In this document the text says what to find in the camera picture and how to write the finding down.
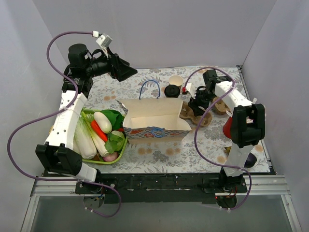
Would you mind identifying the black plastic cup lid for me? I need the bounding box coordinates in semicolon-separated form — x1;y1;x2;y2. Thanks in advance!
164;85;180;96

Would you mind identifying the blue checkered paper bag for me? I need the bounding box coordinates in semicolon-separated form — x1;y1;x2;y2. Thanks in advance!
117;88;191;144

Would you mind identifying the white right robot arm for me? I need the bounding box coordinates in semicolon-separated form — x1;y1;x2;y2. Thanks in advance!
183;67;265;193

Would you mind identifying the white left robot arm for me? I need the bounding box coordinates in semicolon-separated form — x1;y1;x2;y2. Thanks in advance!
35;43;138;193

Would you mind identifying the brown cardboard cup carrier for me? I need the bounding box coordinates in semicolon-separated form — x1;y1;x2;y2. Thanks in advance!
213;100;231;115

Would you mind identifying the red plastic cup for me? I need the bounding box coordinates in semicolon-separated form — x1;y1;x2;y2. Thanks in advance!
223;117;232;139

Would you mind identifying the green vegetable basket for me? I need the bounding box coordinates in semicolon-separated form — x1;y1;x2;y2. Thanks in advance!
74;108;127;165

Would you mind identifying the green leafy vegetable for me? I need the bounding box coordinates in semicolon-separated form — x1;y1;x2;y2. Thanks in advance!
101;110;124;130

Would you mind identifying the white radish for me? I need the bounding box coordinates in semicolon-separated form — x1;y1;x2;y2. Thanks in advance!
73;117;97;160
94;112;112;134

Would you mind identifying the floral table mat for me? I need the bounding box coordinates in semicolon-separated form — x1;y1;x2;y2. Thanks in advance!
48;66;271;174

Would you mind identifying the red chili pepper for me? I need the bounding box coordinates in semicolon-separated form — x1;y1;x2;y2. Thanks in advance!
90;120;108;142

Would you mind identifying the green cabbage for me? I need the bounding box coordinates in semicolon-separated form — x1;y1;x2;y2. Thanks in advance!
105;130;126;154

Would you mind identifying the purple eggplant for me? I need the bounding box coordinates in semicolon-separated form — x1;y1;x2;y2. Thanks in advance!
244;152;257;168

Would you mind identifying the pink onion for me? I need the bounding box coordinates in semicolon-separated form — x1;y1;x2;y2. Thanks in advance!
103;152;118;162

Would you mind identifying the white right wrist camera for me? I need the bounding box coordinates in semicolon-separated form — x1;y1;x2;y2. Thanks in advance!
183;83;196;99

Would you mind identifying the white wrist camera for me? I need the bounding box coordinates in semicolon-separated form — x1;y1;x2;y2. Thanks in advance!
92;30;112;57
183;83;196;99

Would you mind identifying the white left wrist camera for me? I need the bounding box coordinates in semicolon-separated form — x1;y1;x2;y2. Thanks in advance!
92;30;112;57

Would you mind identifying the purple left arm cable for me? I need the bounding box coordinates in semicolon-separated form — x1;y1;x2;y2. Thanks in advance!
7;30;122;217

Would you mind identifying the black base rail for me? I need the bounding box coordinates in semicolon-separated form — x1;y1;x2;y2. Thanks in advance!
74;173;247;206

